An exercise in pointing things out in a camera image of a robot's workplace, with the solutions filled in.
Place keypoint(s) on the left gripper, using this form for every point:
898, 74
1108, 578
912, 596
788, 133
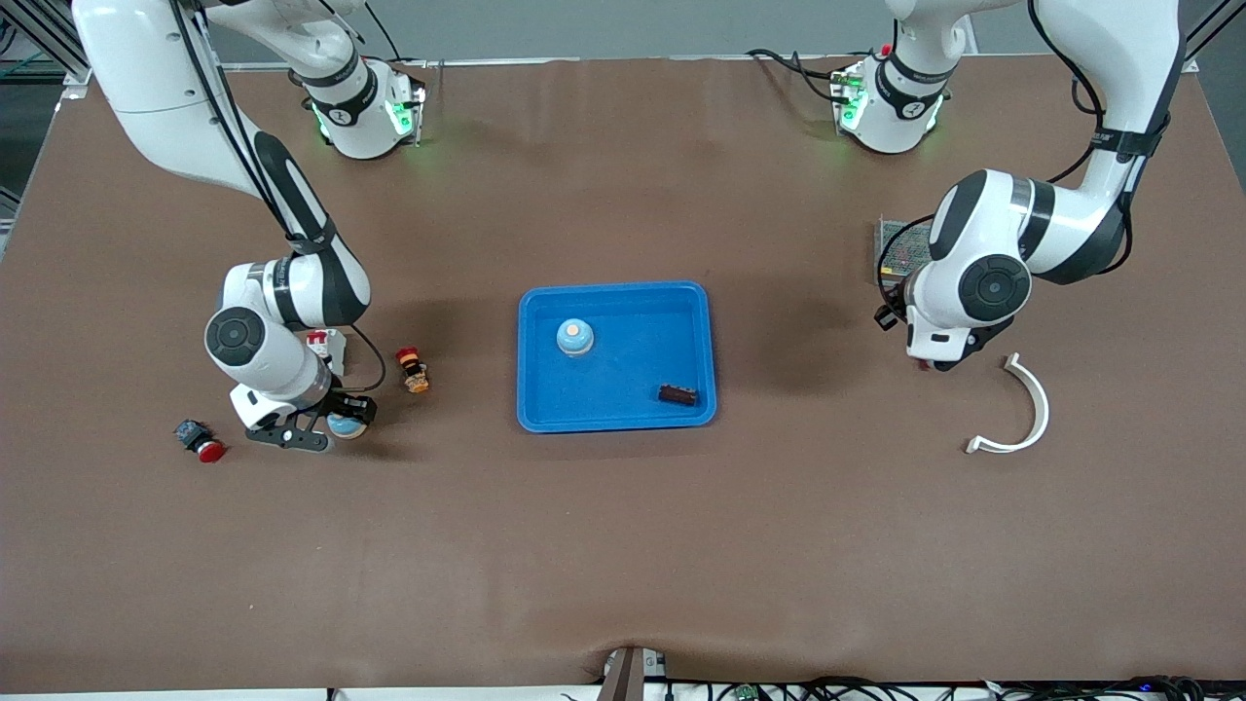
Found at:
940, 365

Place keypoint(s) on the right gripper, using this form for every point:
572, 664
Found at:
343, 403

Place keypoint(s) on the light blue call bell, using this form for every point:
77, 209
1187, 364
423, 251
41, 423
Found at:
348, 427
575, 337

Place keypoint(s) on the dark terminal block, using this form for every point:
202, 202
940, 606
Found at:
677, 394

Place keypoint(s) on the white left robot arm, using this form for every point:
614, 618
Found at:
1110, 58

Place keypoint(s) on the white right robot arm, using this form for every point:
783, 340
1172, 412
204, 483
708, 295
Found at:
156, 97

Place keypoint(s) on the metal mesh power supply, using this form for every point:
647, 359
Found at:
900, 243

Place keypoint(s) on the red emergency stop button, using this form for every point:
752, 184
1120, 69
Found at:
200, 440

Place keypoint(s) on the white curved pipe clamp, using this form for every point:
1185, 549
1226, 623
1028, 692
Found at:
1042, 409

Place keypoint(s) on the blue plastic tray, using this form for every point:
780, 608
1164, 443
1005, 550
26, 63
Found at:
623, 365

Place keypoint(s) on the brown table cover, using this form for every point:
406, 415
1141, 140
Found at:
623, 535

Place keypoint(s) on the white circuit breaker red switch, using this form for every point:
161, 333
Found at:
336, 350

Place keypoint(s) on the orange red button switch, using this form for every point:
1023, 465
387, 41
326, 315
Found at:
413, 370

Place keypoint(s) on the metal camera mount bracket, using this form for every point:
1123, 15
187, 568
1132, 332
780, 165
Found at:
628, 677

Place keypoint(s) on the aluminium frame profile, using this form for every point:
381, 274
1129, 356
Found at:
39, 29
1192, 49

